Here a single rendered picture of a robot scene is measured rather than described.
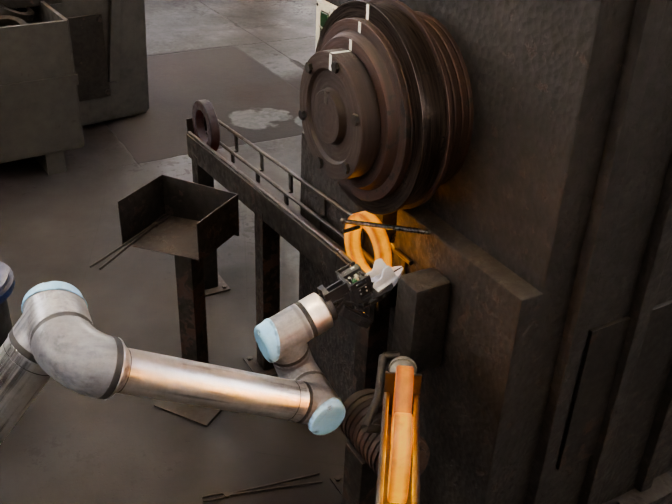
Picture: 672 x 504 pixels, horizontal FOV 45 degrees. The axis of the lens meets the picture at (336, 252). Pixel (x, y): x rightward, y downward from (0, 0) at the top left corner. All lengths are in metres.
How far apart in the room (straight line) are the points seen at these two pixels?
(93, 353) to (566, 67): 0.98
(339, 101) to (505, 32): 0.37
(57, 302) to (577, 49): 1.04
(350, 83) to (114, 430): 1.41
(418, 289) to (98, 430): 1.25
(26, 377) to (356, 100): 0.83
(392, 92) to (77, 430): 1.51
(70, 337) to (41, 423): 1.21
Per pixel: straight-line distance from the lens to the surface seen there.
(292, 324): 1.79
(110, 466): 2.52
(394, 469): 1.40
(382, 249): 1.91
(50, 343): 1.53
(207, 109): 2.84
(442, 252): 1.83
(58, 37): 4.04
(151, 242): 2.35
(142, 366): 1.55
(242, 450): 2.51
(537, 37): 1.58
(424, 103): 1.63
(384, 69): 1.68
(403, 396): 1.53
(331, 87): 1.77
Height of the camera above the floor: 1.76
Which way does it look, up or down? 31 degrees down
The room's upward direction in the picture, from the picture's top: 2 degrees clockwise
